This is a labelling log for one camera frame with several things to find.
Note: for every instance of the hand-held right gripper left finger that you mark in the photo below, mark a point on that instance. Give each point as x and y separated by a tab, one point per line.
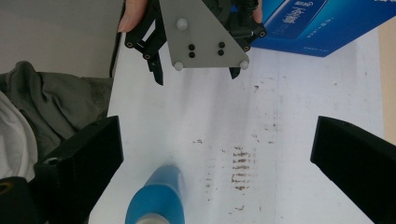
84	161

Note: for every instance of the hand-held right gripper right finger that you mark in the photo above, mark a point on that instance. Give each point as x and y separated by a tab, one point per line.
355	155

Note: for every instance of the grey garment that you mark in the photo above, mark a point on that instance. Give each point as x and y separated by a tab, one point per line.
56	102

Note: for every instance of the white garment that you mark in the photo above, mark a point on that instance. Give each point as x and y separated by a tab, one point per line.
14	140

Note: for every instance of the blue cardboard box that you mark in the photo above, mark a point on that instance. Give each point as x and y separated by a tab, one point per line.
314	25

